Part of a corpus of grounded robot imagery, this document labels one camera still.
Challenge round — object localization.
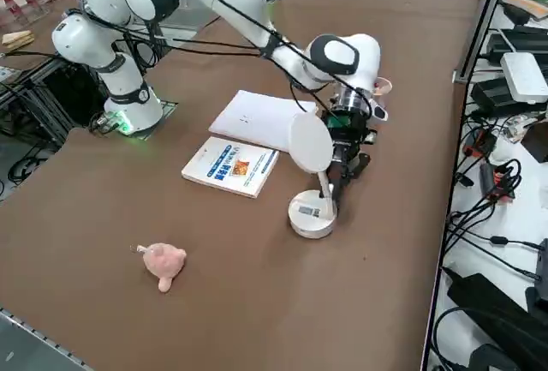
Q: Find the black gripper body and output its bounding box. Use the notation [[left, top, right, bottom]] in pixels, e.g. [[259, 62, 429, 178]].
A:
[[324, 107, 378, 149]]

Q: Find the white foldable desk lamp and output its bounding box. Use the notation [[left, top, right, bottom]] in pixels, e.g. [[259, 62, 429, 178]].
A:
[[287, 111, 339, 240]]

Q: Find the pink translucent pen cup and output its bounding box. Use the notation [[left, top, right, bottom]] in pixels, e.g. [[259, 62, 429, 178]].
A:
[[372, 77, 394, 100]]

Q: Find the clipboard with white paper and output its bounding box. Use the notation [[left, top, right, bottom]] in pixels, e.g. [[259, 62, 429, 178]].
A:
[[208, 89, 319, 153]]

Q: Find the white blue paperback book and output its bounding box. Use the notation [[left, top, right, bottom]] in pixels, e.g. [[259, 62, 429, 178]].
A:
[[181, 135, 280, 200]]

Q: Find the red black power strip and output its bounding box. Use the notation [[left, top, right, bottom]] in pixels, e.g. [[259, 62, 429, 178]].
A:
[[479, 160, 521, 203]]

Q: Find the black power adapter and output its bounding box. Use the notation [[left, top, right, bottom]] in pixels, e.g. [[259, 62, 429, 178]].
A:
[[470, 77, 548, 117]]

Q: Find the dark brown box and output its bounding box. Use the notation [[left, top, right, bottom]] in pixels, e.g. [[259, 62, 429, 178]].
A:
[[520, 120, 548, 162]]

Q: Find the white router box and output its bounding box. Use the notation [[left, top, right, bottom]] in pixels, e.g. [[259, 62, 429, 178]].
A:
[[500, 51, 548, 105]]

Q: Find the pink plush pig toy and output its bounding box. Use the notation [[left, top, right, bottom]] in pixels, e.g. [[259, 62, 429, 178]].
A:
[[136, 242, 188, 294]]

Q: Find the light wooden block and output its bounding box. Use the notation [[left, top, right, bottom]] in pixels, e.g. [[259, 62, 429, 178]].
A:
[[2, 30, 35, 51]]

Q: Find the aluminium frame post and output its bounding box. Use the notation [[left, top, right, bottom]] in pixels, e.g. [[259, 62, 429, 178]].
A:
[[453, 0, 515, 85]]

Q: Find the black metal frame stand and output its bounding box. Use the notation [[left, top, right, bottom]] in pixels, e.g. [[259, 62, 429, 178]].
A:
[[0, 51, 108, 152]]

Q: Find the aluminium frame rail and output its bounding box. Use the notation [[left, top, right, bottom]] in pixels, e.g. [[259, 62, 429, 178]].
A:
[[0, 307, 93, 371]]

